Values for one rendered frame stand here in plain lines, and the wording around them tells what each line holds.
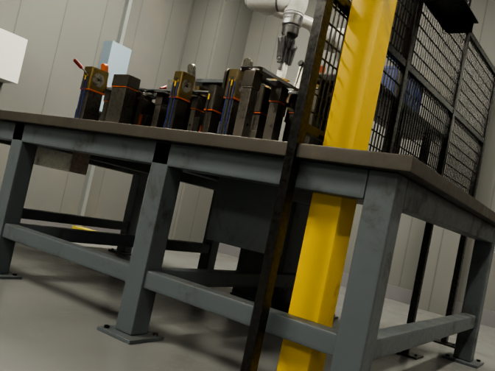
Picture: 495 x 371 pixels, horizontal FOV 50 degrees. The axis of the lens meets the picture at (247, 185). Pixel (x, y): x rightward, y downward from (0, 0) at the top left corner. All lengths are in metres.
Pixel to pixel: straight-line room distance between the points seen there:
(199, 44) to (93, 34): 1.21
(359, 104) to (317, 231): 0.38
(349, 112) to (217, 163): 0.43
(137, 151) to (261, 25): 4.36
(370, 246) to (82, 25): 4.15
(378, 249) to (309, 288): 0.26
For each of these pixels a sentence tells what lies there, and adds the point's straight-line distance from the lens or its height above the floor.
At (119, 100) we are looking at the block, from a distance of 2.73.
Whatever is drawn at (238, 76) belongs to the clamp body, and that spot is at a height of 1.02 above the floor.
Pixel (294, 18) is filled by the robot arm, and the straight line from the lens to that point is 2.41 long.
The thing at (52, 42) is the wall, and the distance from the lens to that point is 4.96.
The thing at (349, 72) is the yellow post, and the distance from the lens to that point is 1.58.
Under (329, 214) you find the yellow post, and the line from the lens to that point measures 1.50.
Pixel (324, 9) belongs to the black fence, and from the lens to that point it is 1.55.
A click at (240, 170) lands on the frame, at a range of 1.59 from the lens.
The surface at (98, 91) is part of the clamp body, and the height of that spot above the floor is 0.94.
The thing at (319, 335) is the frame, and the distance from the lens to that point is 1.44.
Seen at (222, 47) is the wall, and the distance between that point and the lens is 5.80.
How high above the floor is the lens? 0.49
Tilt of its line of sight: 3 degrees up
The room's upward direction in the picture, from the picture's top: 12 degrees clockwise
